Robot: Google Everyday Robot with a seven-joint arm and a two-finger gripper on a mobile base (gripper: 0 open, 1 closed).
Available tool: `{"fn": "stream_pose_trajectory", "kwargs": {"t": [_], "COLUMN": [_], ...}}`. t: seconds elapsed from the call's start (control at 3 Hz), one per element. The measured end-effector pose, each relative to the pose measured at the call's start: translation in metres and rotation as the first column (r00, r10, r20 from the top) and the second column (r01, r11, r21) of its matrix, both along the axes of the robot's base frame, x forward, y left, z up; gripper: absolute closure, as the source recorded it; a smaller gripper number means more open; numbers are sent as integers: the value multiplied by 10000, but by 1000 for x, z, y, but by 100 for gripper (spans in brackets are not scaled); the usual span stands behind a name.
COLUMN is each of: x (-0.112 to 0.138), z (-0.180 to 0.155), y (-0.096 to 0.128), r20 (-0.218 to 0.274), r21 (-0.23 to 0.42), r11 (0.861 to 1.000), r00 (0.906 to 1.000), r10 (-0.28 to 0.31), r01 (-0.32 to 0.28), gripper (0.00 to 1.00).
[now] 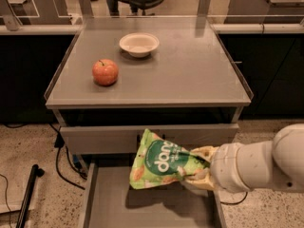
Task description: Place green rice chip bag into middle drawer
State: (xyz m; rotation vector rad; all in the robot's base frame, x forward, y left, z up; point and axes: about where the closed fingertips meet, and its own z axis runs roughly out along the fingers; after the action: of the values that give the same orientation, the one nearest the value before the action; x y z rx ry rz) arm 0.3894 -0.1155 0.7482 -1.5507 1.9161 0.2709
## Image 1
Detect grey metal drawer cabinet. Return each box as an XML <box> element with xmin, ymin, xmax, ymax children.
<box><xmin>43</xmin><ymin>15</ymin><xmax>255</xmax><ymax>228</ymax></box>

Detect white paper bowl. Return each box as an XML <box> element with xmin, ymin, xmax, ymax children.
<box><xmin>119</xmin><ymin>32</ymin><xmax>160</xmax><ymax>58</ymax></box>

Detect green rice chip bag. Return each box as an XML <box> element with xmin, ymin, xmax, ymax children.
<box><xmin>129</xmin><ymin>129</ymin><xmax>210</xmax><ymax>189</ymax></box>

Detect red apple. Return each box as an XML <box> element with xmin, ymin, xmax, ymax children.
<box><xmin>92</xmin><ymin>59</ymin><xmax>119</xmax><ymax>86</ymax></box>

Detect black cable floor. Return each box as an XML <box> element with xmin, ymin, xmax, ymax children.
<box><xmin>48</xmin><ymin>123</ymin><xmax>88</xmax><ymax>191</ymax></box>
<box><xmin>219</xmin><ymin>166</ymin><xmax>249</xmax><ymax>206</ymax></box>

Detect black cable right floor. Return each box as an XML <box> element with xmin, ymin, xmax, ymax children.
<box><xmin>219</xmin><ymin>166</ymin><xmax>249</xmax><ymax>206</ymax></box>

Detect black pole on floor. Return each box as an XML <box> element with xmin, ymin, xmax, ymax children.
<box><xmin>16</xmin><ymin>164</ymin><xmax>45</xmax><ymax>228</ymax></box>

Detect yellow taped gripper finger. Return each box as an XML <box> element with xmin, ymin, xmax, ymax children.
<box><xmin>184</xmin><ymin>169</ymin><xmax>216</xmax><ymax>191</ymax></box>
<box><xmin>192</xmin><ymin>145</ymin><xmax>218</xmax><ymax>162</ymax></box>

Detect thin black cable far left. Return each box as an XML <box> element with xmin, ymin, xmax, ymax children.
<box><xmin>0</xmin><ymin>173</ymin><xmax>13</xmax><ymax>228</ymax></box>

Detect clear acrylic barrier panel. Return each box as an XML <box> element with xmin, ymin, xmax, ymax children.
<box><xmin>1</xmin><ymin>0</ymin><xmax>304</xmax><ymax>34</ymax></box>

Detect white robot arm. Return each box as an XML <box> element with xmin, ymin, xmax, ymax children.
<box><xmin>185</xmin><ymin>123</ymin><xmax>304</xmax><ymax>193</ymax></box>

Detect open middle drawer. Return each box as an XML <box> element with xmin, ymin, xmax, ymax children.
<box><xmin>77</xmin><ymin>154</ymin><xmax>227</xmax><ymax>228</ymax></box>

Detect closed top drawer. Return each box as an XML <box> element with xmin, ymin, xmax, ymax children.
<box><xmin>60</xmin><ymin>123</ymin><xmax>238</xmax><ymax>155</ymax></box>

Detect black cable left floor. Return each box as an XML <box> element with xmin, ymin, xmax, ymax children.
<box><xmin>48</xmin><ymin>123</ymin><xmax>88</xmax><ymax>191</ymax></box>

